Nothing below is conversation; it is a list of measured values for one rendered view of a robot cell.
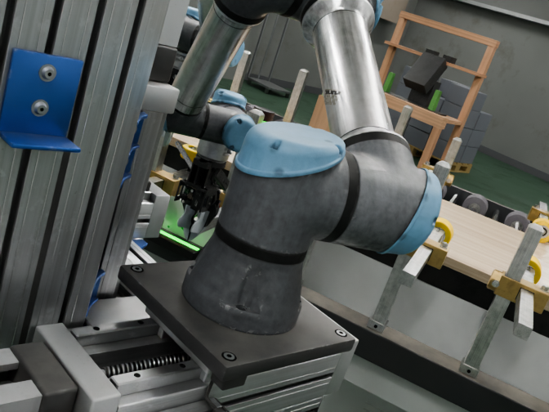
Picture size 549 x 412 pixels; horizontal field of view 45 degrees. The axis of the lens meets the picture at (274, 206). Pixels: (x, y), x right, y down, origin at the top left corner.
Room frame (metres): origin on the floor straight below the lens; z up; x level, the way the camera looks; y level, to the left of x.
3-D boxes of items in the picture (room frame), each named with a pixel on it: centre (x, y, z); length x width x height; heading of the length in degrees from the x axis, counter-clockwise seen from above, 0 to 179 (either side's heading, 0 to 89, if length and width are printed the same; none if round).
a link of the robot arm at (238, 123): (1.34, 0.14, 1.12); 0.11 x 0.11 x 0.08; 25
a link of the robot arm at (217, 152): (1.44, 0.17, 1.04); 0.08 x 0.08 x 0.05
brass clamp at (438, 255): (1.57, -0.38, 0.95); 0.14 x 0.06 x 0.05; 73
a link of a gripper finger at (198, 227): (1.43, 0.16, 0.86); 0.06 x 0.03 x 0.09; 163
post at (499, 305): (1.51, -0.59, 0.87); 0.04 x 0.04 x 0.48; 73
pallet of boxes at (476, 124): (9.20, -1.73, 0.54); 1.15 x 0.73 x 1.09; 49
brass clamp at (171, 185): (1.79, 0.34, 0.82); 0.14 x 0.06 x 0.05; 73
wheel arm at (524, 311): (1.48, -0.63, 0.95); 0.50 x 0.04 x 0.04; 163
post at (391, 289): (1.58, -0.35, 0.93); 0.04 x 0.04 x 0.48; 73
